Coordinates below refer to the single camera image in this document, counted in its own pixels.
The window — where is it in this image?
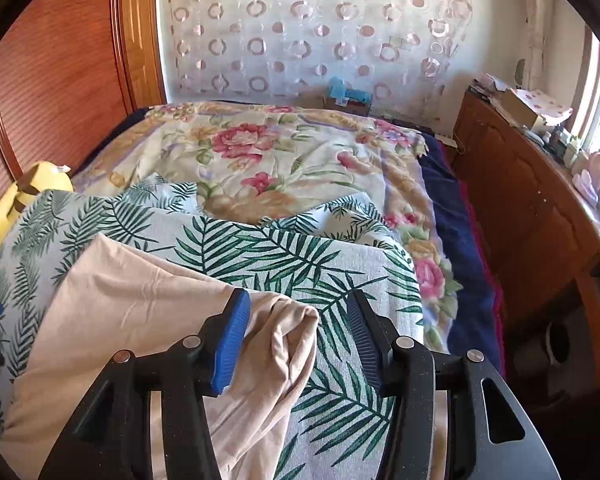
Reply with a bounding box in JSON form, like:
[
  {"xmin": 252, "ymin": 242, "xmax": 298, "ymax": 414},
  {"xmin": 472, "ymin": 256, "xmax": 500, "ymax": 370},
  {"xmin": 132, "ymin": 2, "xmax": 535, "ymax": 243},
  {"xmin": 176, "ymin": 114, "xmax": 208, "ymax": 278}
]
[{"xmin": 565, "ymin": 25, "xmax": 600, "ymax": 171}]

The navy blue blanket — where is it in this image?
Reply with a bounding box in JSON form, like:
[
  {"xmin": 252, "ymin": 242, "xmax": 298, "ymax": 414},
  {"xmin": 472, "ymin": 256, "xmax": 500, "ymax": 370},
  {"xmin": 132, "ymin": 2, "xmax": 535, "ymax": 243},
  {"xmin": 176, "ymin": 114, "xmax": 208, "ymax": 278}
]
[{"xmin": 420, "ymin": 132, "xmax": 506, "ymax": 376}]

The white pink figurine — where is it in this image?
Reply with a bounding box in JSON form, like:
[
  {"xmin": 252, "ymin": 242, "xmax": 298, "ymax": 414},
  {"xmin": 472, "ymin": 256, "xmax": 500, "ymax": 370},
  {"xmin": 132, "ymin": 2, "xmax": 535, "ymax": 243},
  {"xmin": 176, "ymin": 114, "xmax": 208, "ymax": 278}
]
[{"xmin": 572, "ymin": 150, "xmax": 600, "ymax": 206}]

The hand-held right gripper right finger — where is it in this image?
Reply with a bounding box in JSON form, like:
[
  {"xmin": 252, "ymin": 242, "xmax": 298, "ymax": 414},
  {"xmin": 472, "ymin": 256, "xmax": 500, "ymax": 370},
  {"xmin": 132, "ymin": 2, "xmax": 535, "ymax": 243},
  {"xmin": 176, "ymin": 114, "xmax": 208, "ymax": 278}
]
[{"xmin": 346, "ymin": 289, "xmax": 561, "ymax": 480}]

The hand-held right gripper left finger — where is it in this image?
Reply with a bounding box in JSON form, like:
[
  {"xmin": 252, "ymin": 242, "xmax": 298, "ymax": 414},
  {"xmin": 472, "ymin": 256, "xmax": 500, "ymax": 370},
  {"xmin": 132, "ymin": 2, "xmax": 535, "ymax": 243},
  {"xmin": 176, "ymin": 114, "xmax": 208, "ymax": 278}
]
[{"xmin": 37, "ymin": 288, "xmax": 252, "ymax": 480}]

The floral bed sheet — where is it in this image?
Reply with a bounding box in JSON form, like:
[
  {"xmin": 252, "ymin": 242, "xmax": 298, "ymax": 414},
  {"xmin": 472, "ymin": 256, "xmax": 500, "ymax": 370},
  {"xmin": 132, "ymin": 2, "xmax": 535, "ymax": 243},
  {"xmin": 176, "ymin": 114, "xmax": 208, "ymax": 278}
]
[{"xmin": 72, "ymin": 101, "xmax": 463, "ymax": 356}]

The white cardboard box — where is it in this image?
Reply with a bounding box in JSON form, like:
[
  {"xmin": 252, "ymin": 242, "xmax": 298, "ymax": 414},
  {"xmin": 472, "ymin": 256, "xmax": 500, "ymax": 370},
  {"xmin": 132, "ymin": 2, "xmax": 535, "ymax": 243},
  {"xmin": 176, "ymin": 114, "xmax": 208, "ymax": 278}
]
[{"xmin": 510, "ymin": 87, "xmax": 573, "ymax": 126}]

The yellow pillow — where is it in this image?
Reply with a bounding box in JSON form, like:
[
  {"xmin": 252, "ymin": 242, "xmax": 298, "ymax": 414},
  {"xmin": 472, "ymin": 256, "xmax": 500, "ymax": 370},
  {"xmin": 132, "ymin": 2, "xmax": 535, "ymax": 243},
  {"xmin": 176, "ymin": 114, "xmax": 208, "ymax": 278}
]
[{"xmin": 0, "ymin": 161, "xmax": 75, "ymax": 253}]

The wooden headboard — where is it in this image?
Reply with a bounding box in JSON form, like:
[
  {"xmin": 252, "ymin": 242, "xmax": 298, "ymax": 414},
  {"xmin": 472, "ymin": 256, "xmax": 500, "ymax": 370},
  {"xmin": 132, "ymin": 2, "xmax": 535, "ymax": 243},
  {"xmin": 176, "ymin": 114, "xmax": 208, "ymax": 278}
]
[{"xmin": 0, "ymin": 0, "xmax": 168, "ymax": 256}]

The wooden cabinet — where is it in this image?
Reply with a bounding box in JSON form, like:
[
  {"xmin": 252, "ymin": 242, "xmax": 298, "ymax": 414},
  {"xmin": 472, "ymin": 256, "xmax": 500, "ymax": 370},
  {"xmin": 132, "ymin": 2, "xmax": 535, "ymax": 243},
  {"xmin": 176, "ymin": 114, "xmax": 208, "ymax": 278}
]
[{"xmin": 452, "ymin": 87, "xmax": 600, "ymax": 386}]

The beige printed t-shirt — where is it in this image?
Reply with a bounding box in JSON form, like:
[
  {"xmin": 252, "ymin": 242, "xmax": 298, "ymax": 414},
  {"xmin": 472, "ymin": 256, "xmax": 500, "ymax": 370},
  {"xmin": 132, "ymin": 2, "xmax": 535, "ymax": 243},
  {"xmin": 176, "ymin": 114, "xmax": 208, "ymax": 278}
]
[{"xmin": 0, "ymin": 234, "xmax": 321, "ymax": 480}]

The palm leaf print sheet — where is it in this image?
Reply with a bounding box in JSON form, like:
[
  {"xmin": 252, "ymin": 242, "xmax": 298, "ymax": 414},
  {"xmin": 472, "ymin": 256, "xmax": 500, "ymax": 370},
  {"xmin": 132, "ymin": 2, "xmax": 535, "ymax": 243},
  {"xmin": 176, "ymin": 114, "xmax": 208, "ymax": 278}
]
[{"xmin": 0, "ymin": 180, "xmax": 426, "ymax": 480}]

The blue plastic toy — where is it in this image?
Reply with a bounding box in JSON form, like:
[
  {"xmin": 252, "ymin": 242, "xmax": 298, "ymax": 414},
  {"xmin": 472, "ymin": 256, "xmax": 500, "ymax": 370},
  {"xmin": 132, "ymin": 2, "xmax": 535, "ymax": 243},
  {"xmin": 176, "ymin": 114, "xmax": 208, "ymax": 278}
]
[{"xmin": 327, "ymin": 77, "xmax": 373, "ymax": 103}]

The white round container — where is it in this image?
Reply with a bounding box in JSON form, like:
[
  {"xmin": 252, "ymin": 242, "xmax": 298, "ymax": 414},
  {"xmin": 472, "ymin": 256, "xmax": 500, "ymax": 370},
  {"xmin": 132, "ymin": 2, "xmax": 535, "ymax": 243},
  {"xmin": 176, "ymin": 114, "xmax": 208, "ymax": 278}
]
[{"xmin": 544, "ymin": 319, "xmax": 572, "ymax": 363}]

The white curtain with circles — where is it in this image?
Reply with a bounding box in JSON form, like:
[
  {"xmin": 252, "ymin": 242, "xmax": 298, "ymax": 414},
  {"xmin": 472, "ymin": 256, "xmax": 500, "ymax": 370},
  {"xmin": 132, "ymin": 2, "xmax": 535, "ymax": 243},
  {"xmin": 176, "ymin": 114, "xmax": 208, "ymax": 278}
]
[{"xmin": 155, "ymin": 0, "xmax": 481, "ymax": 126}]

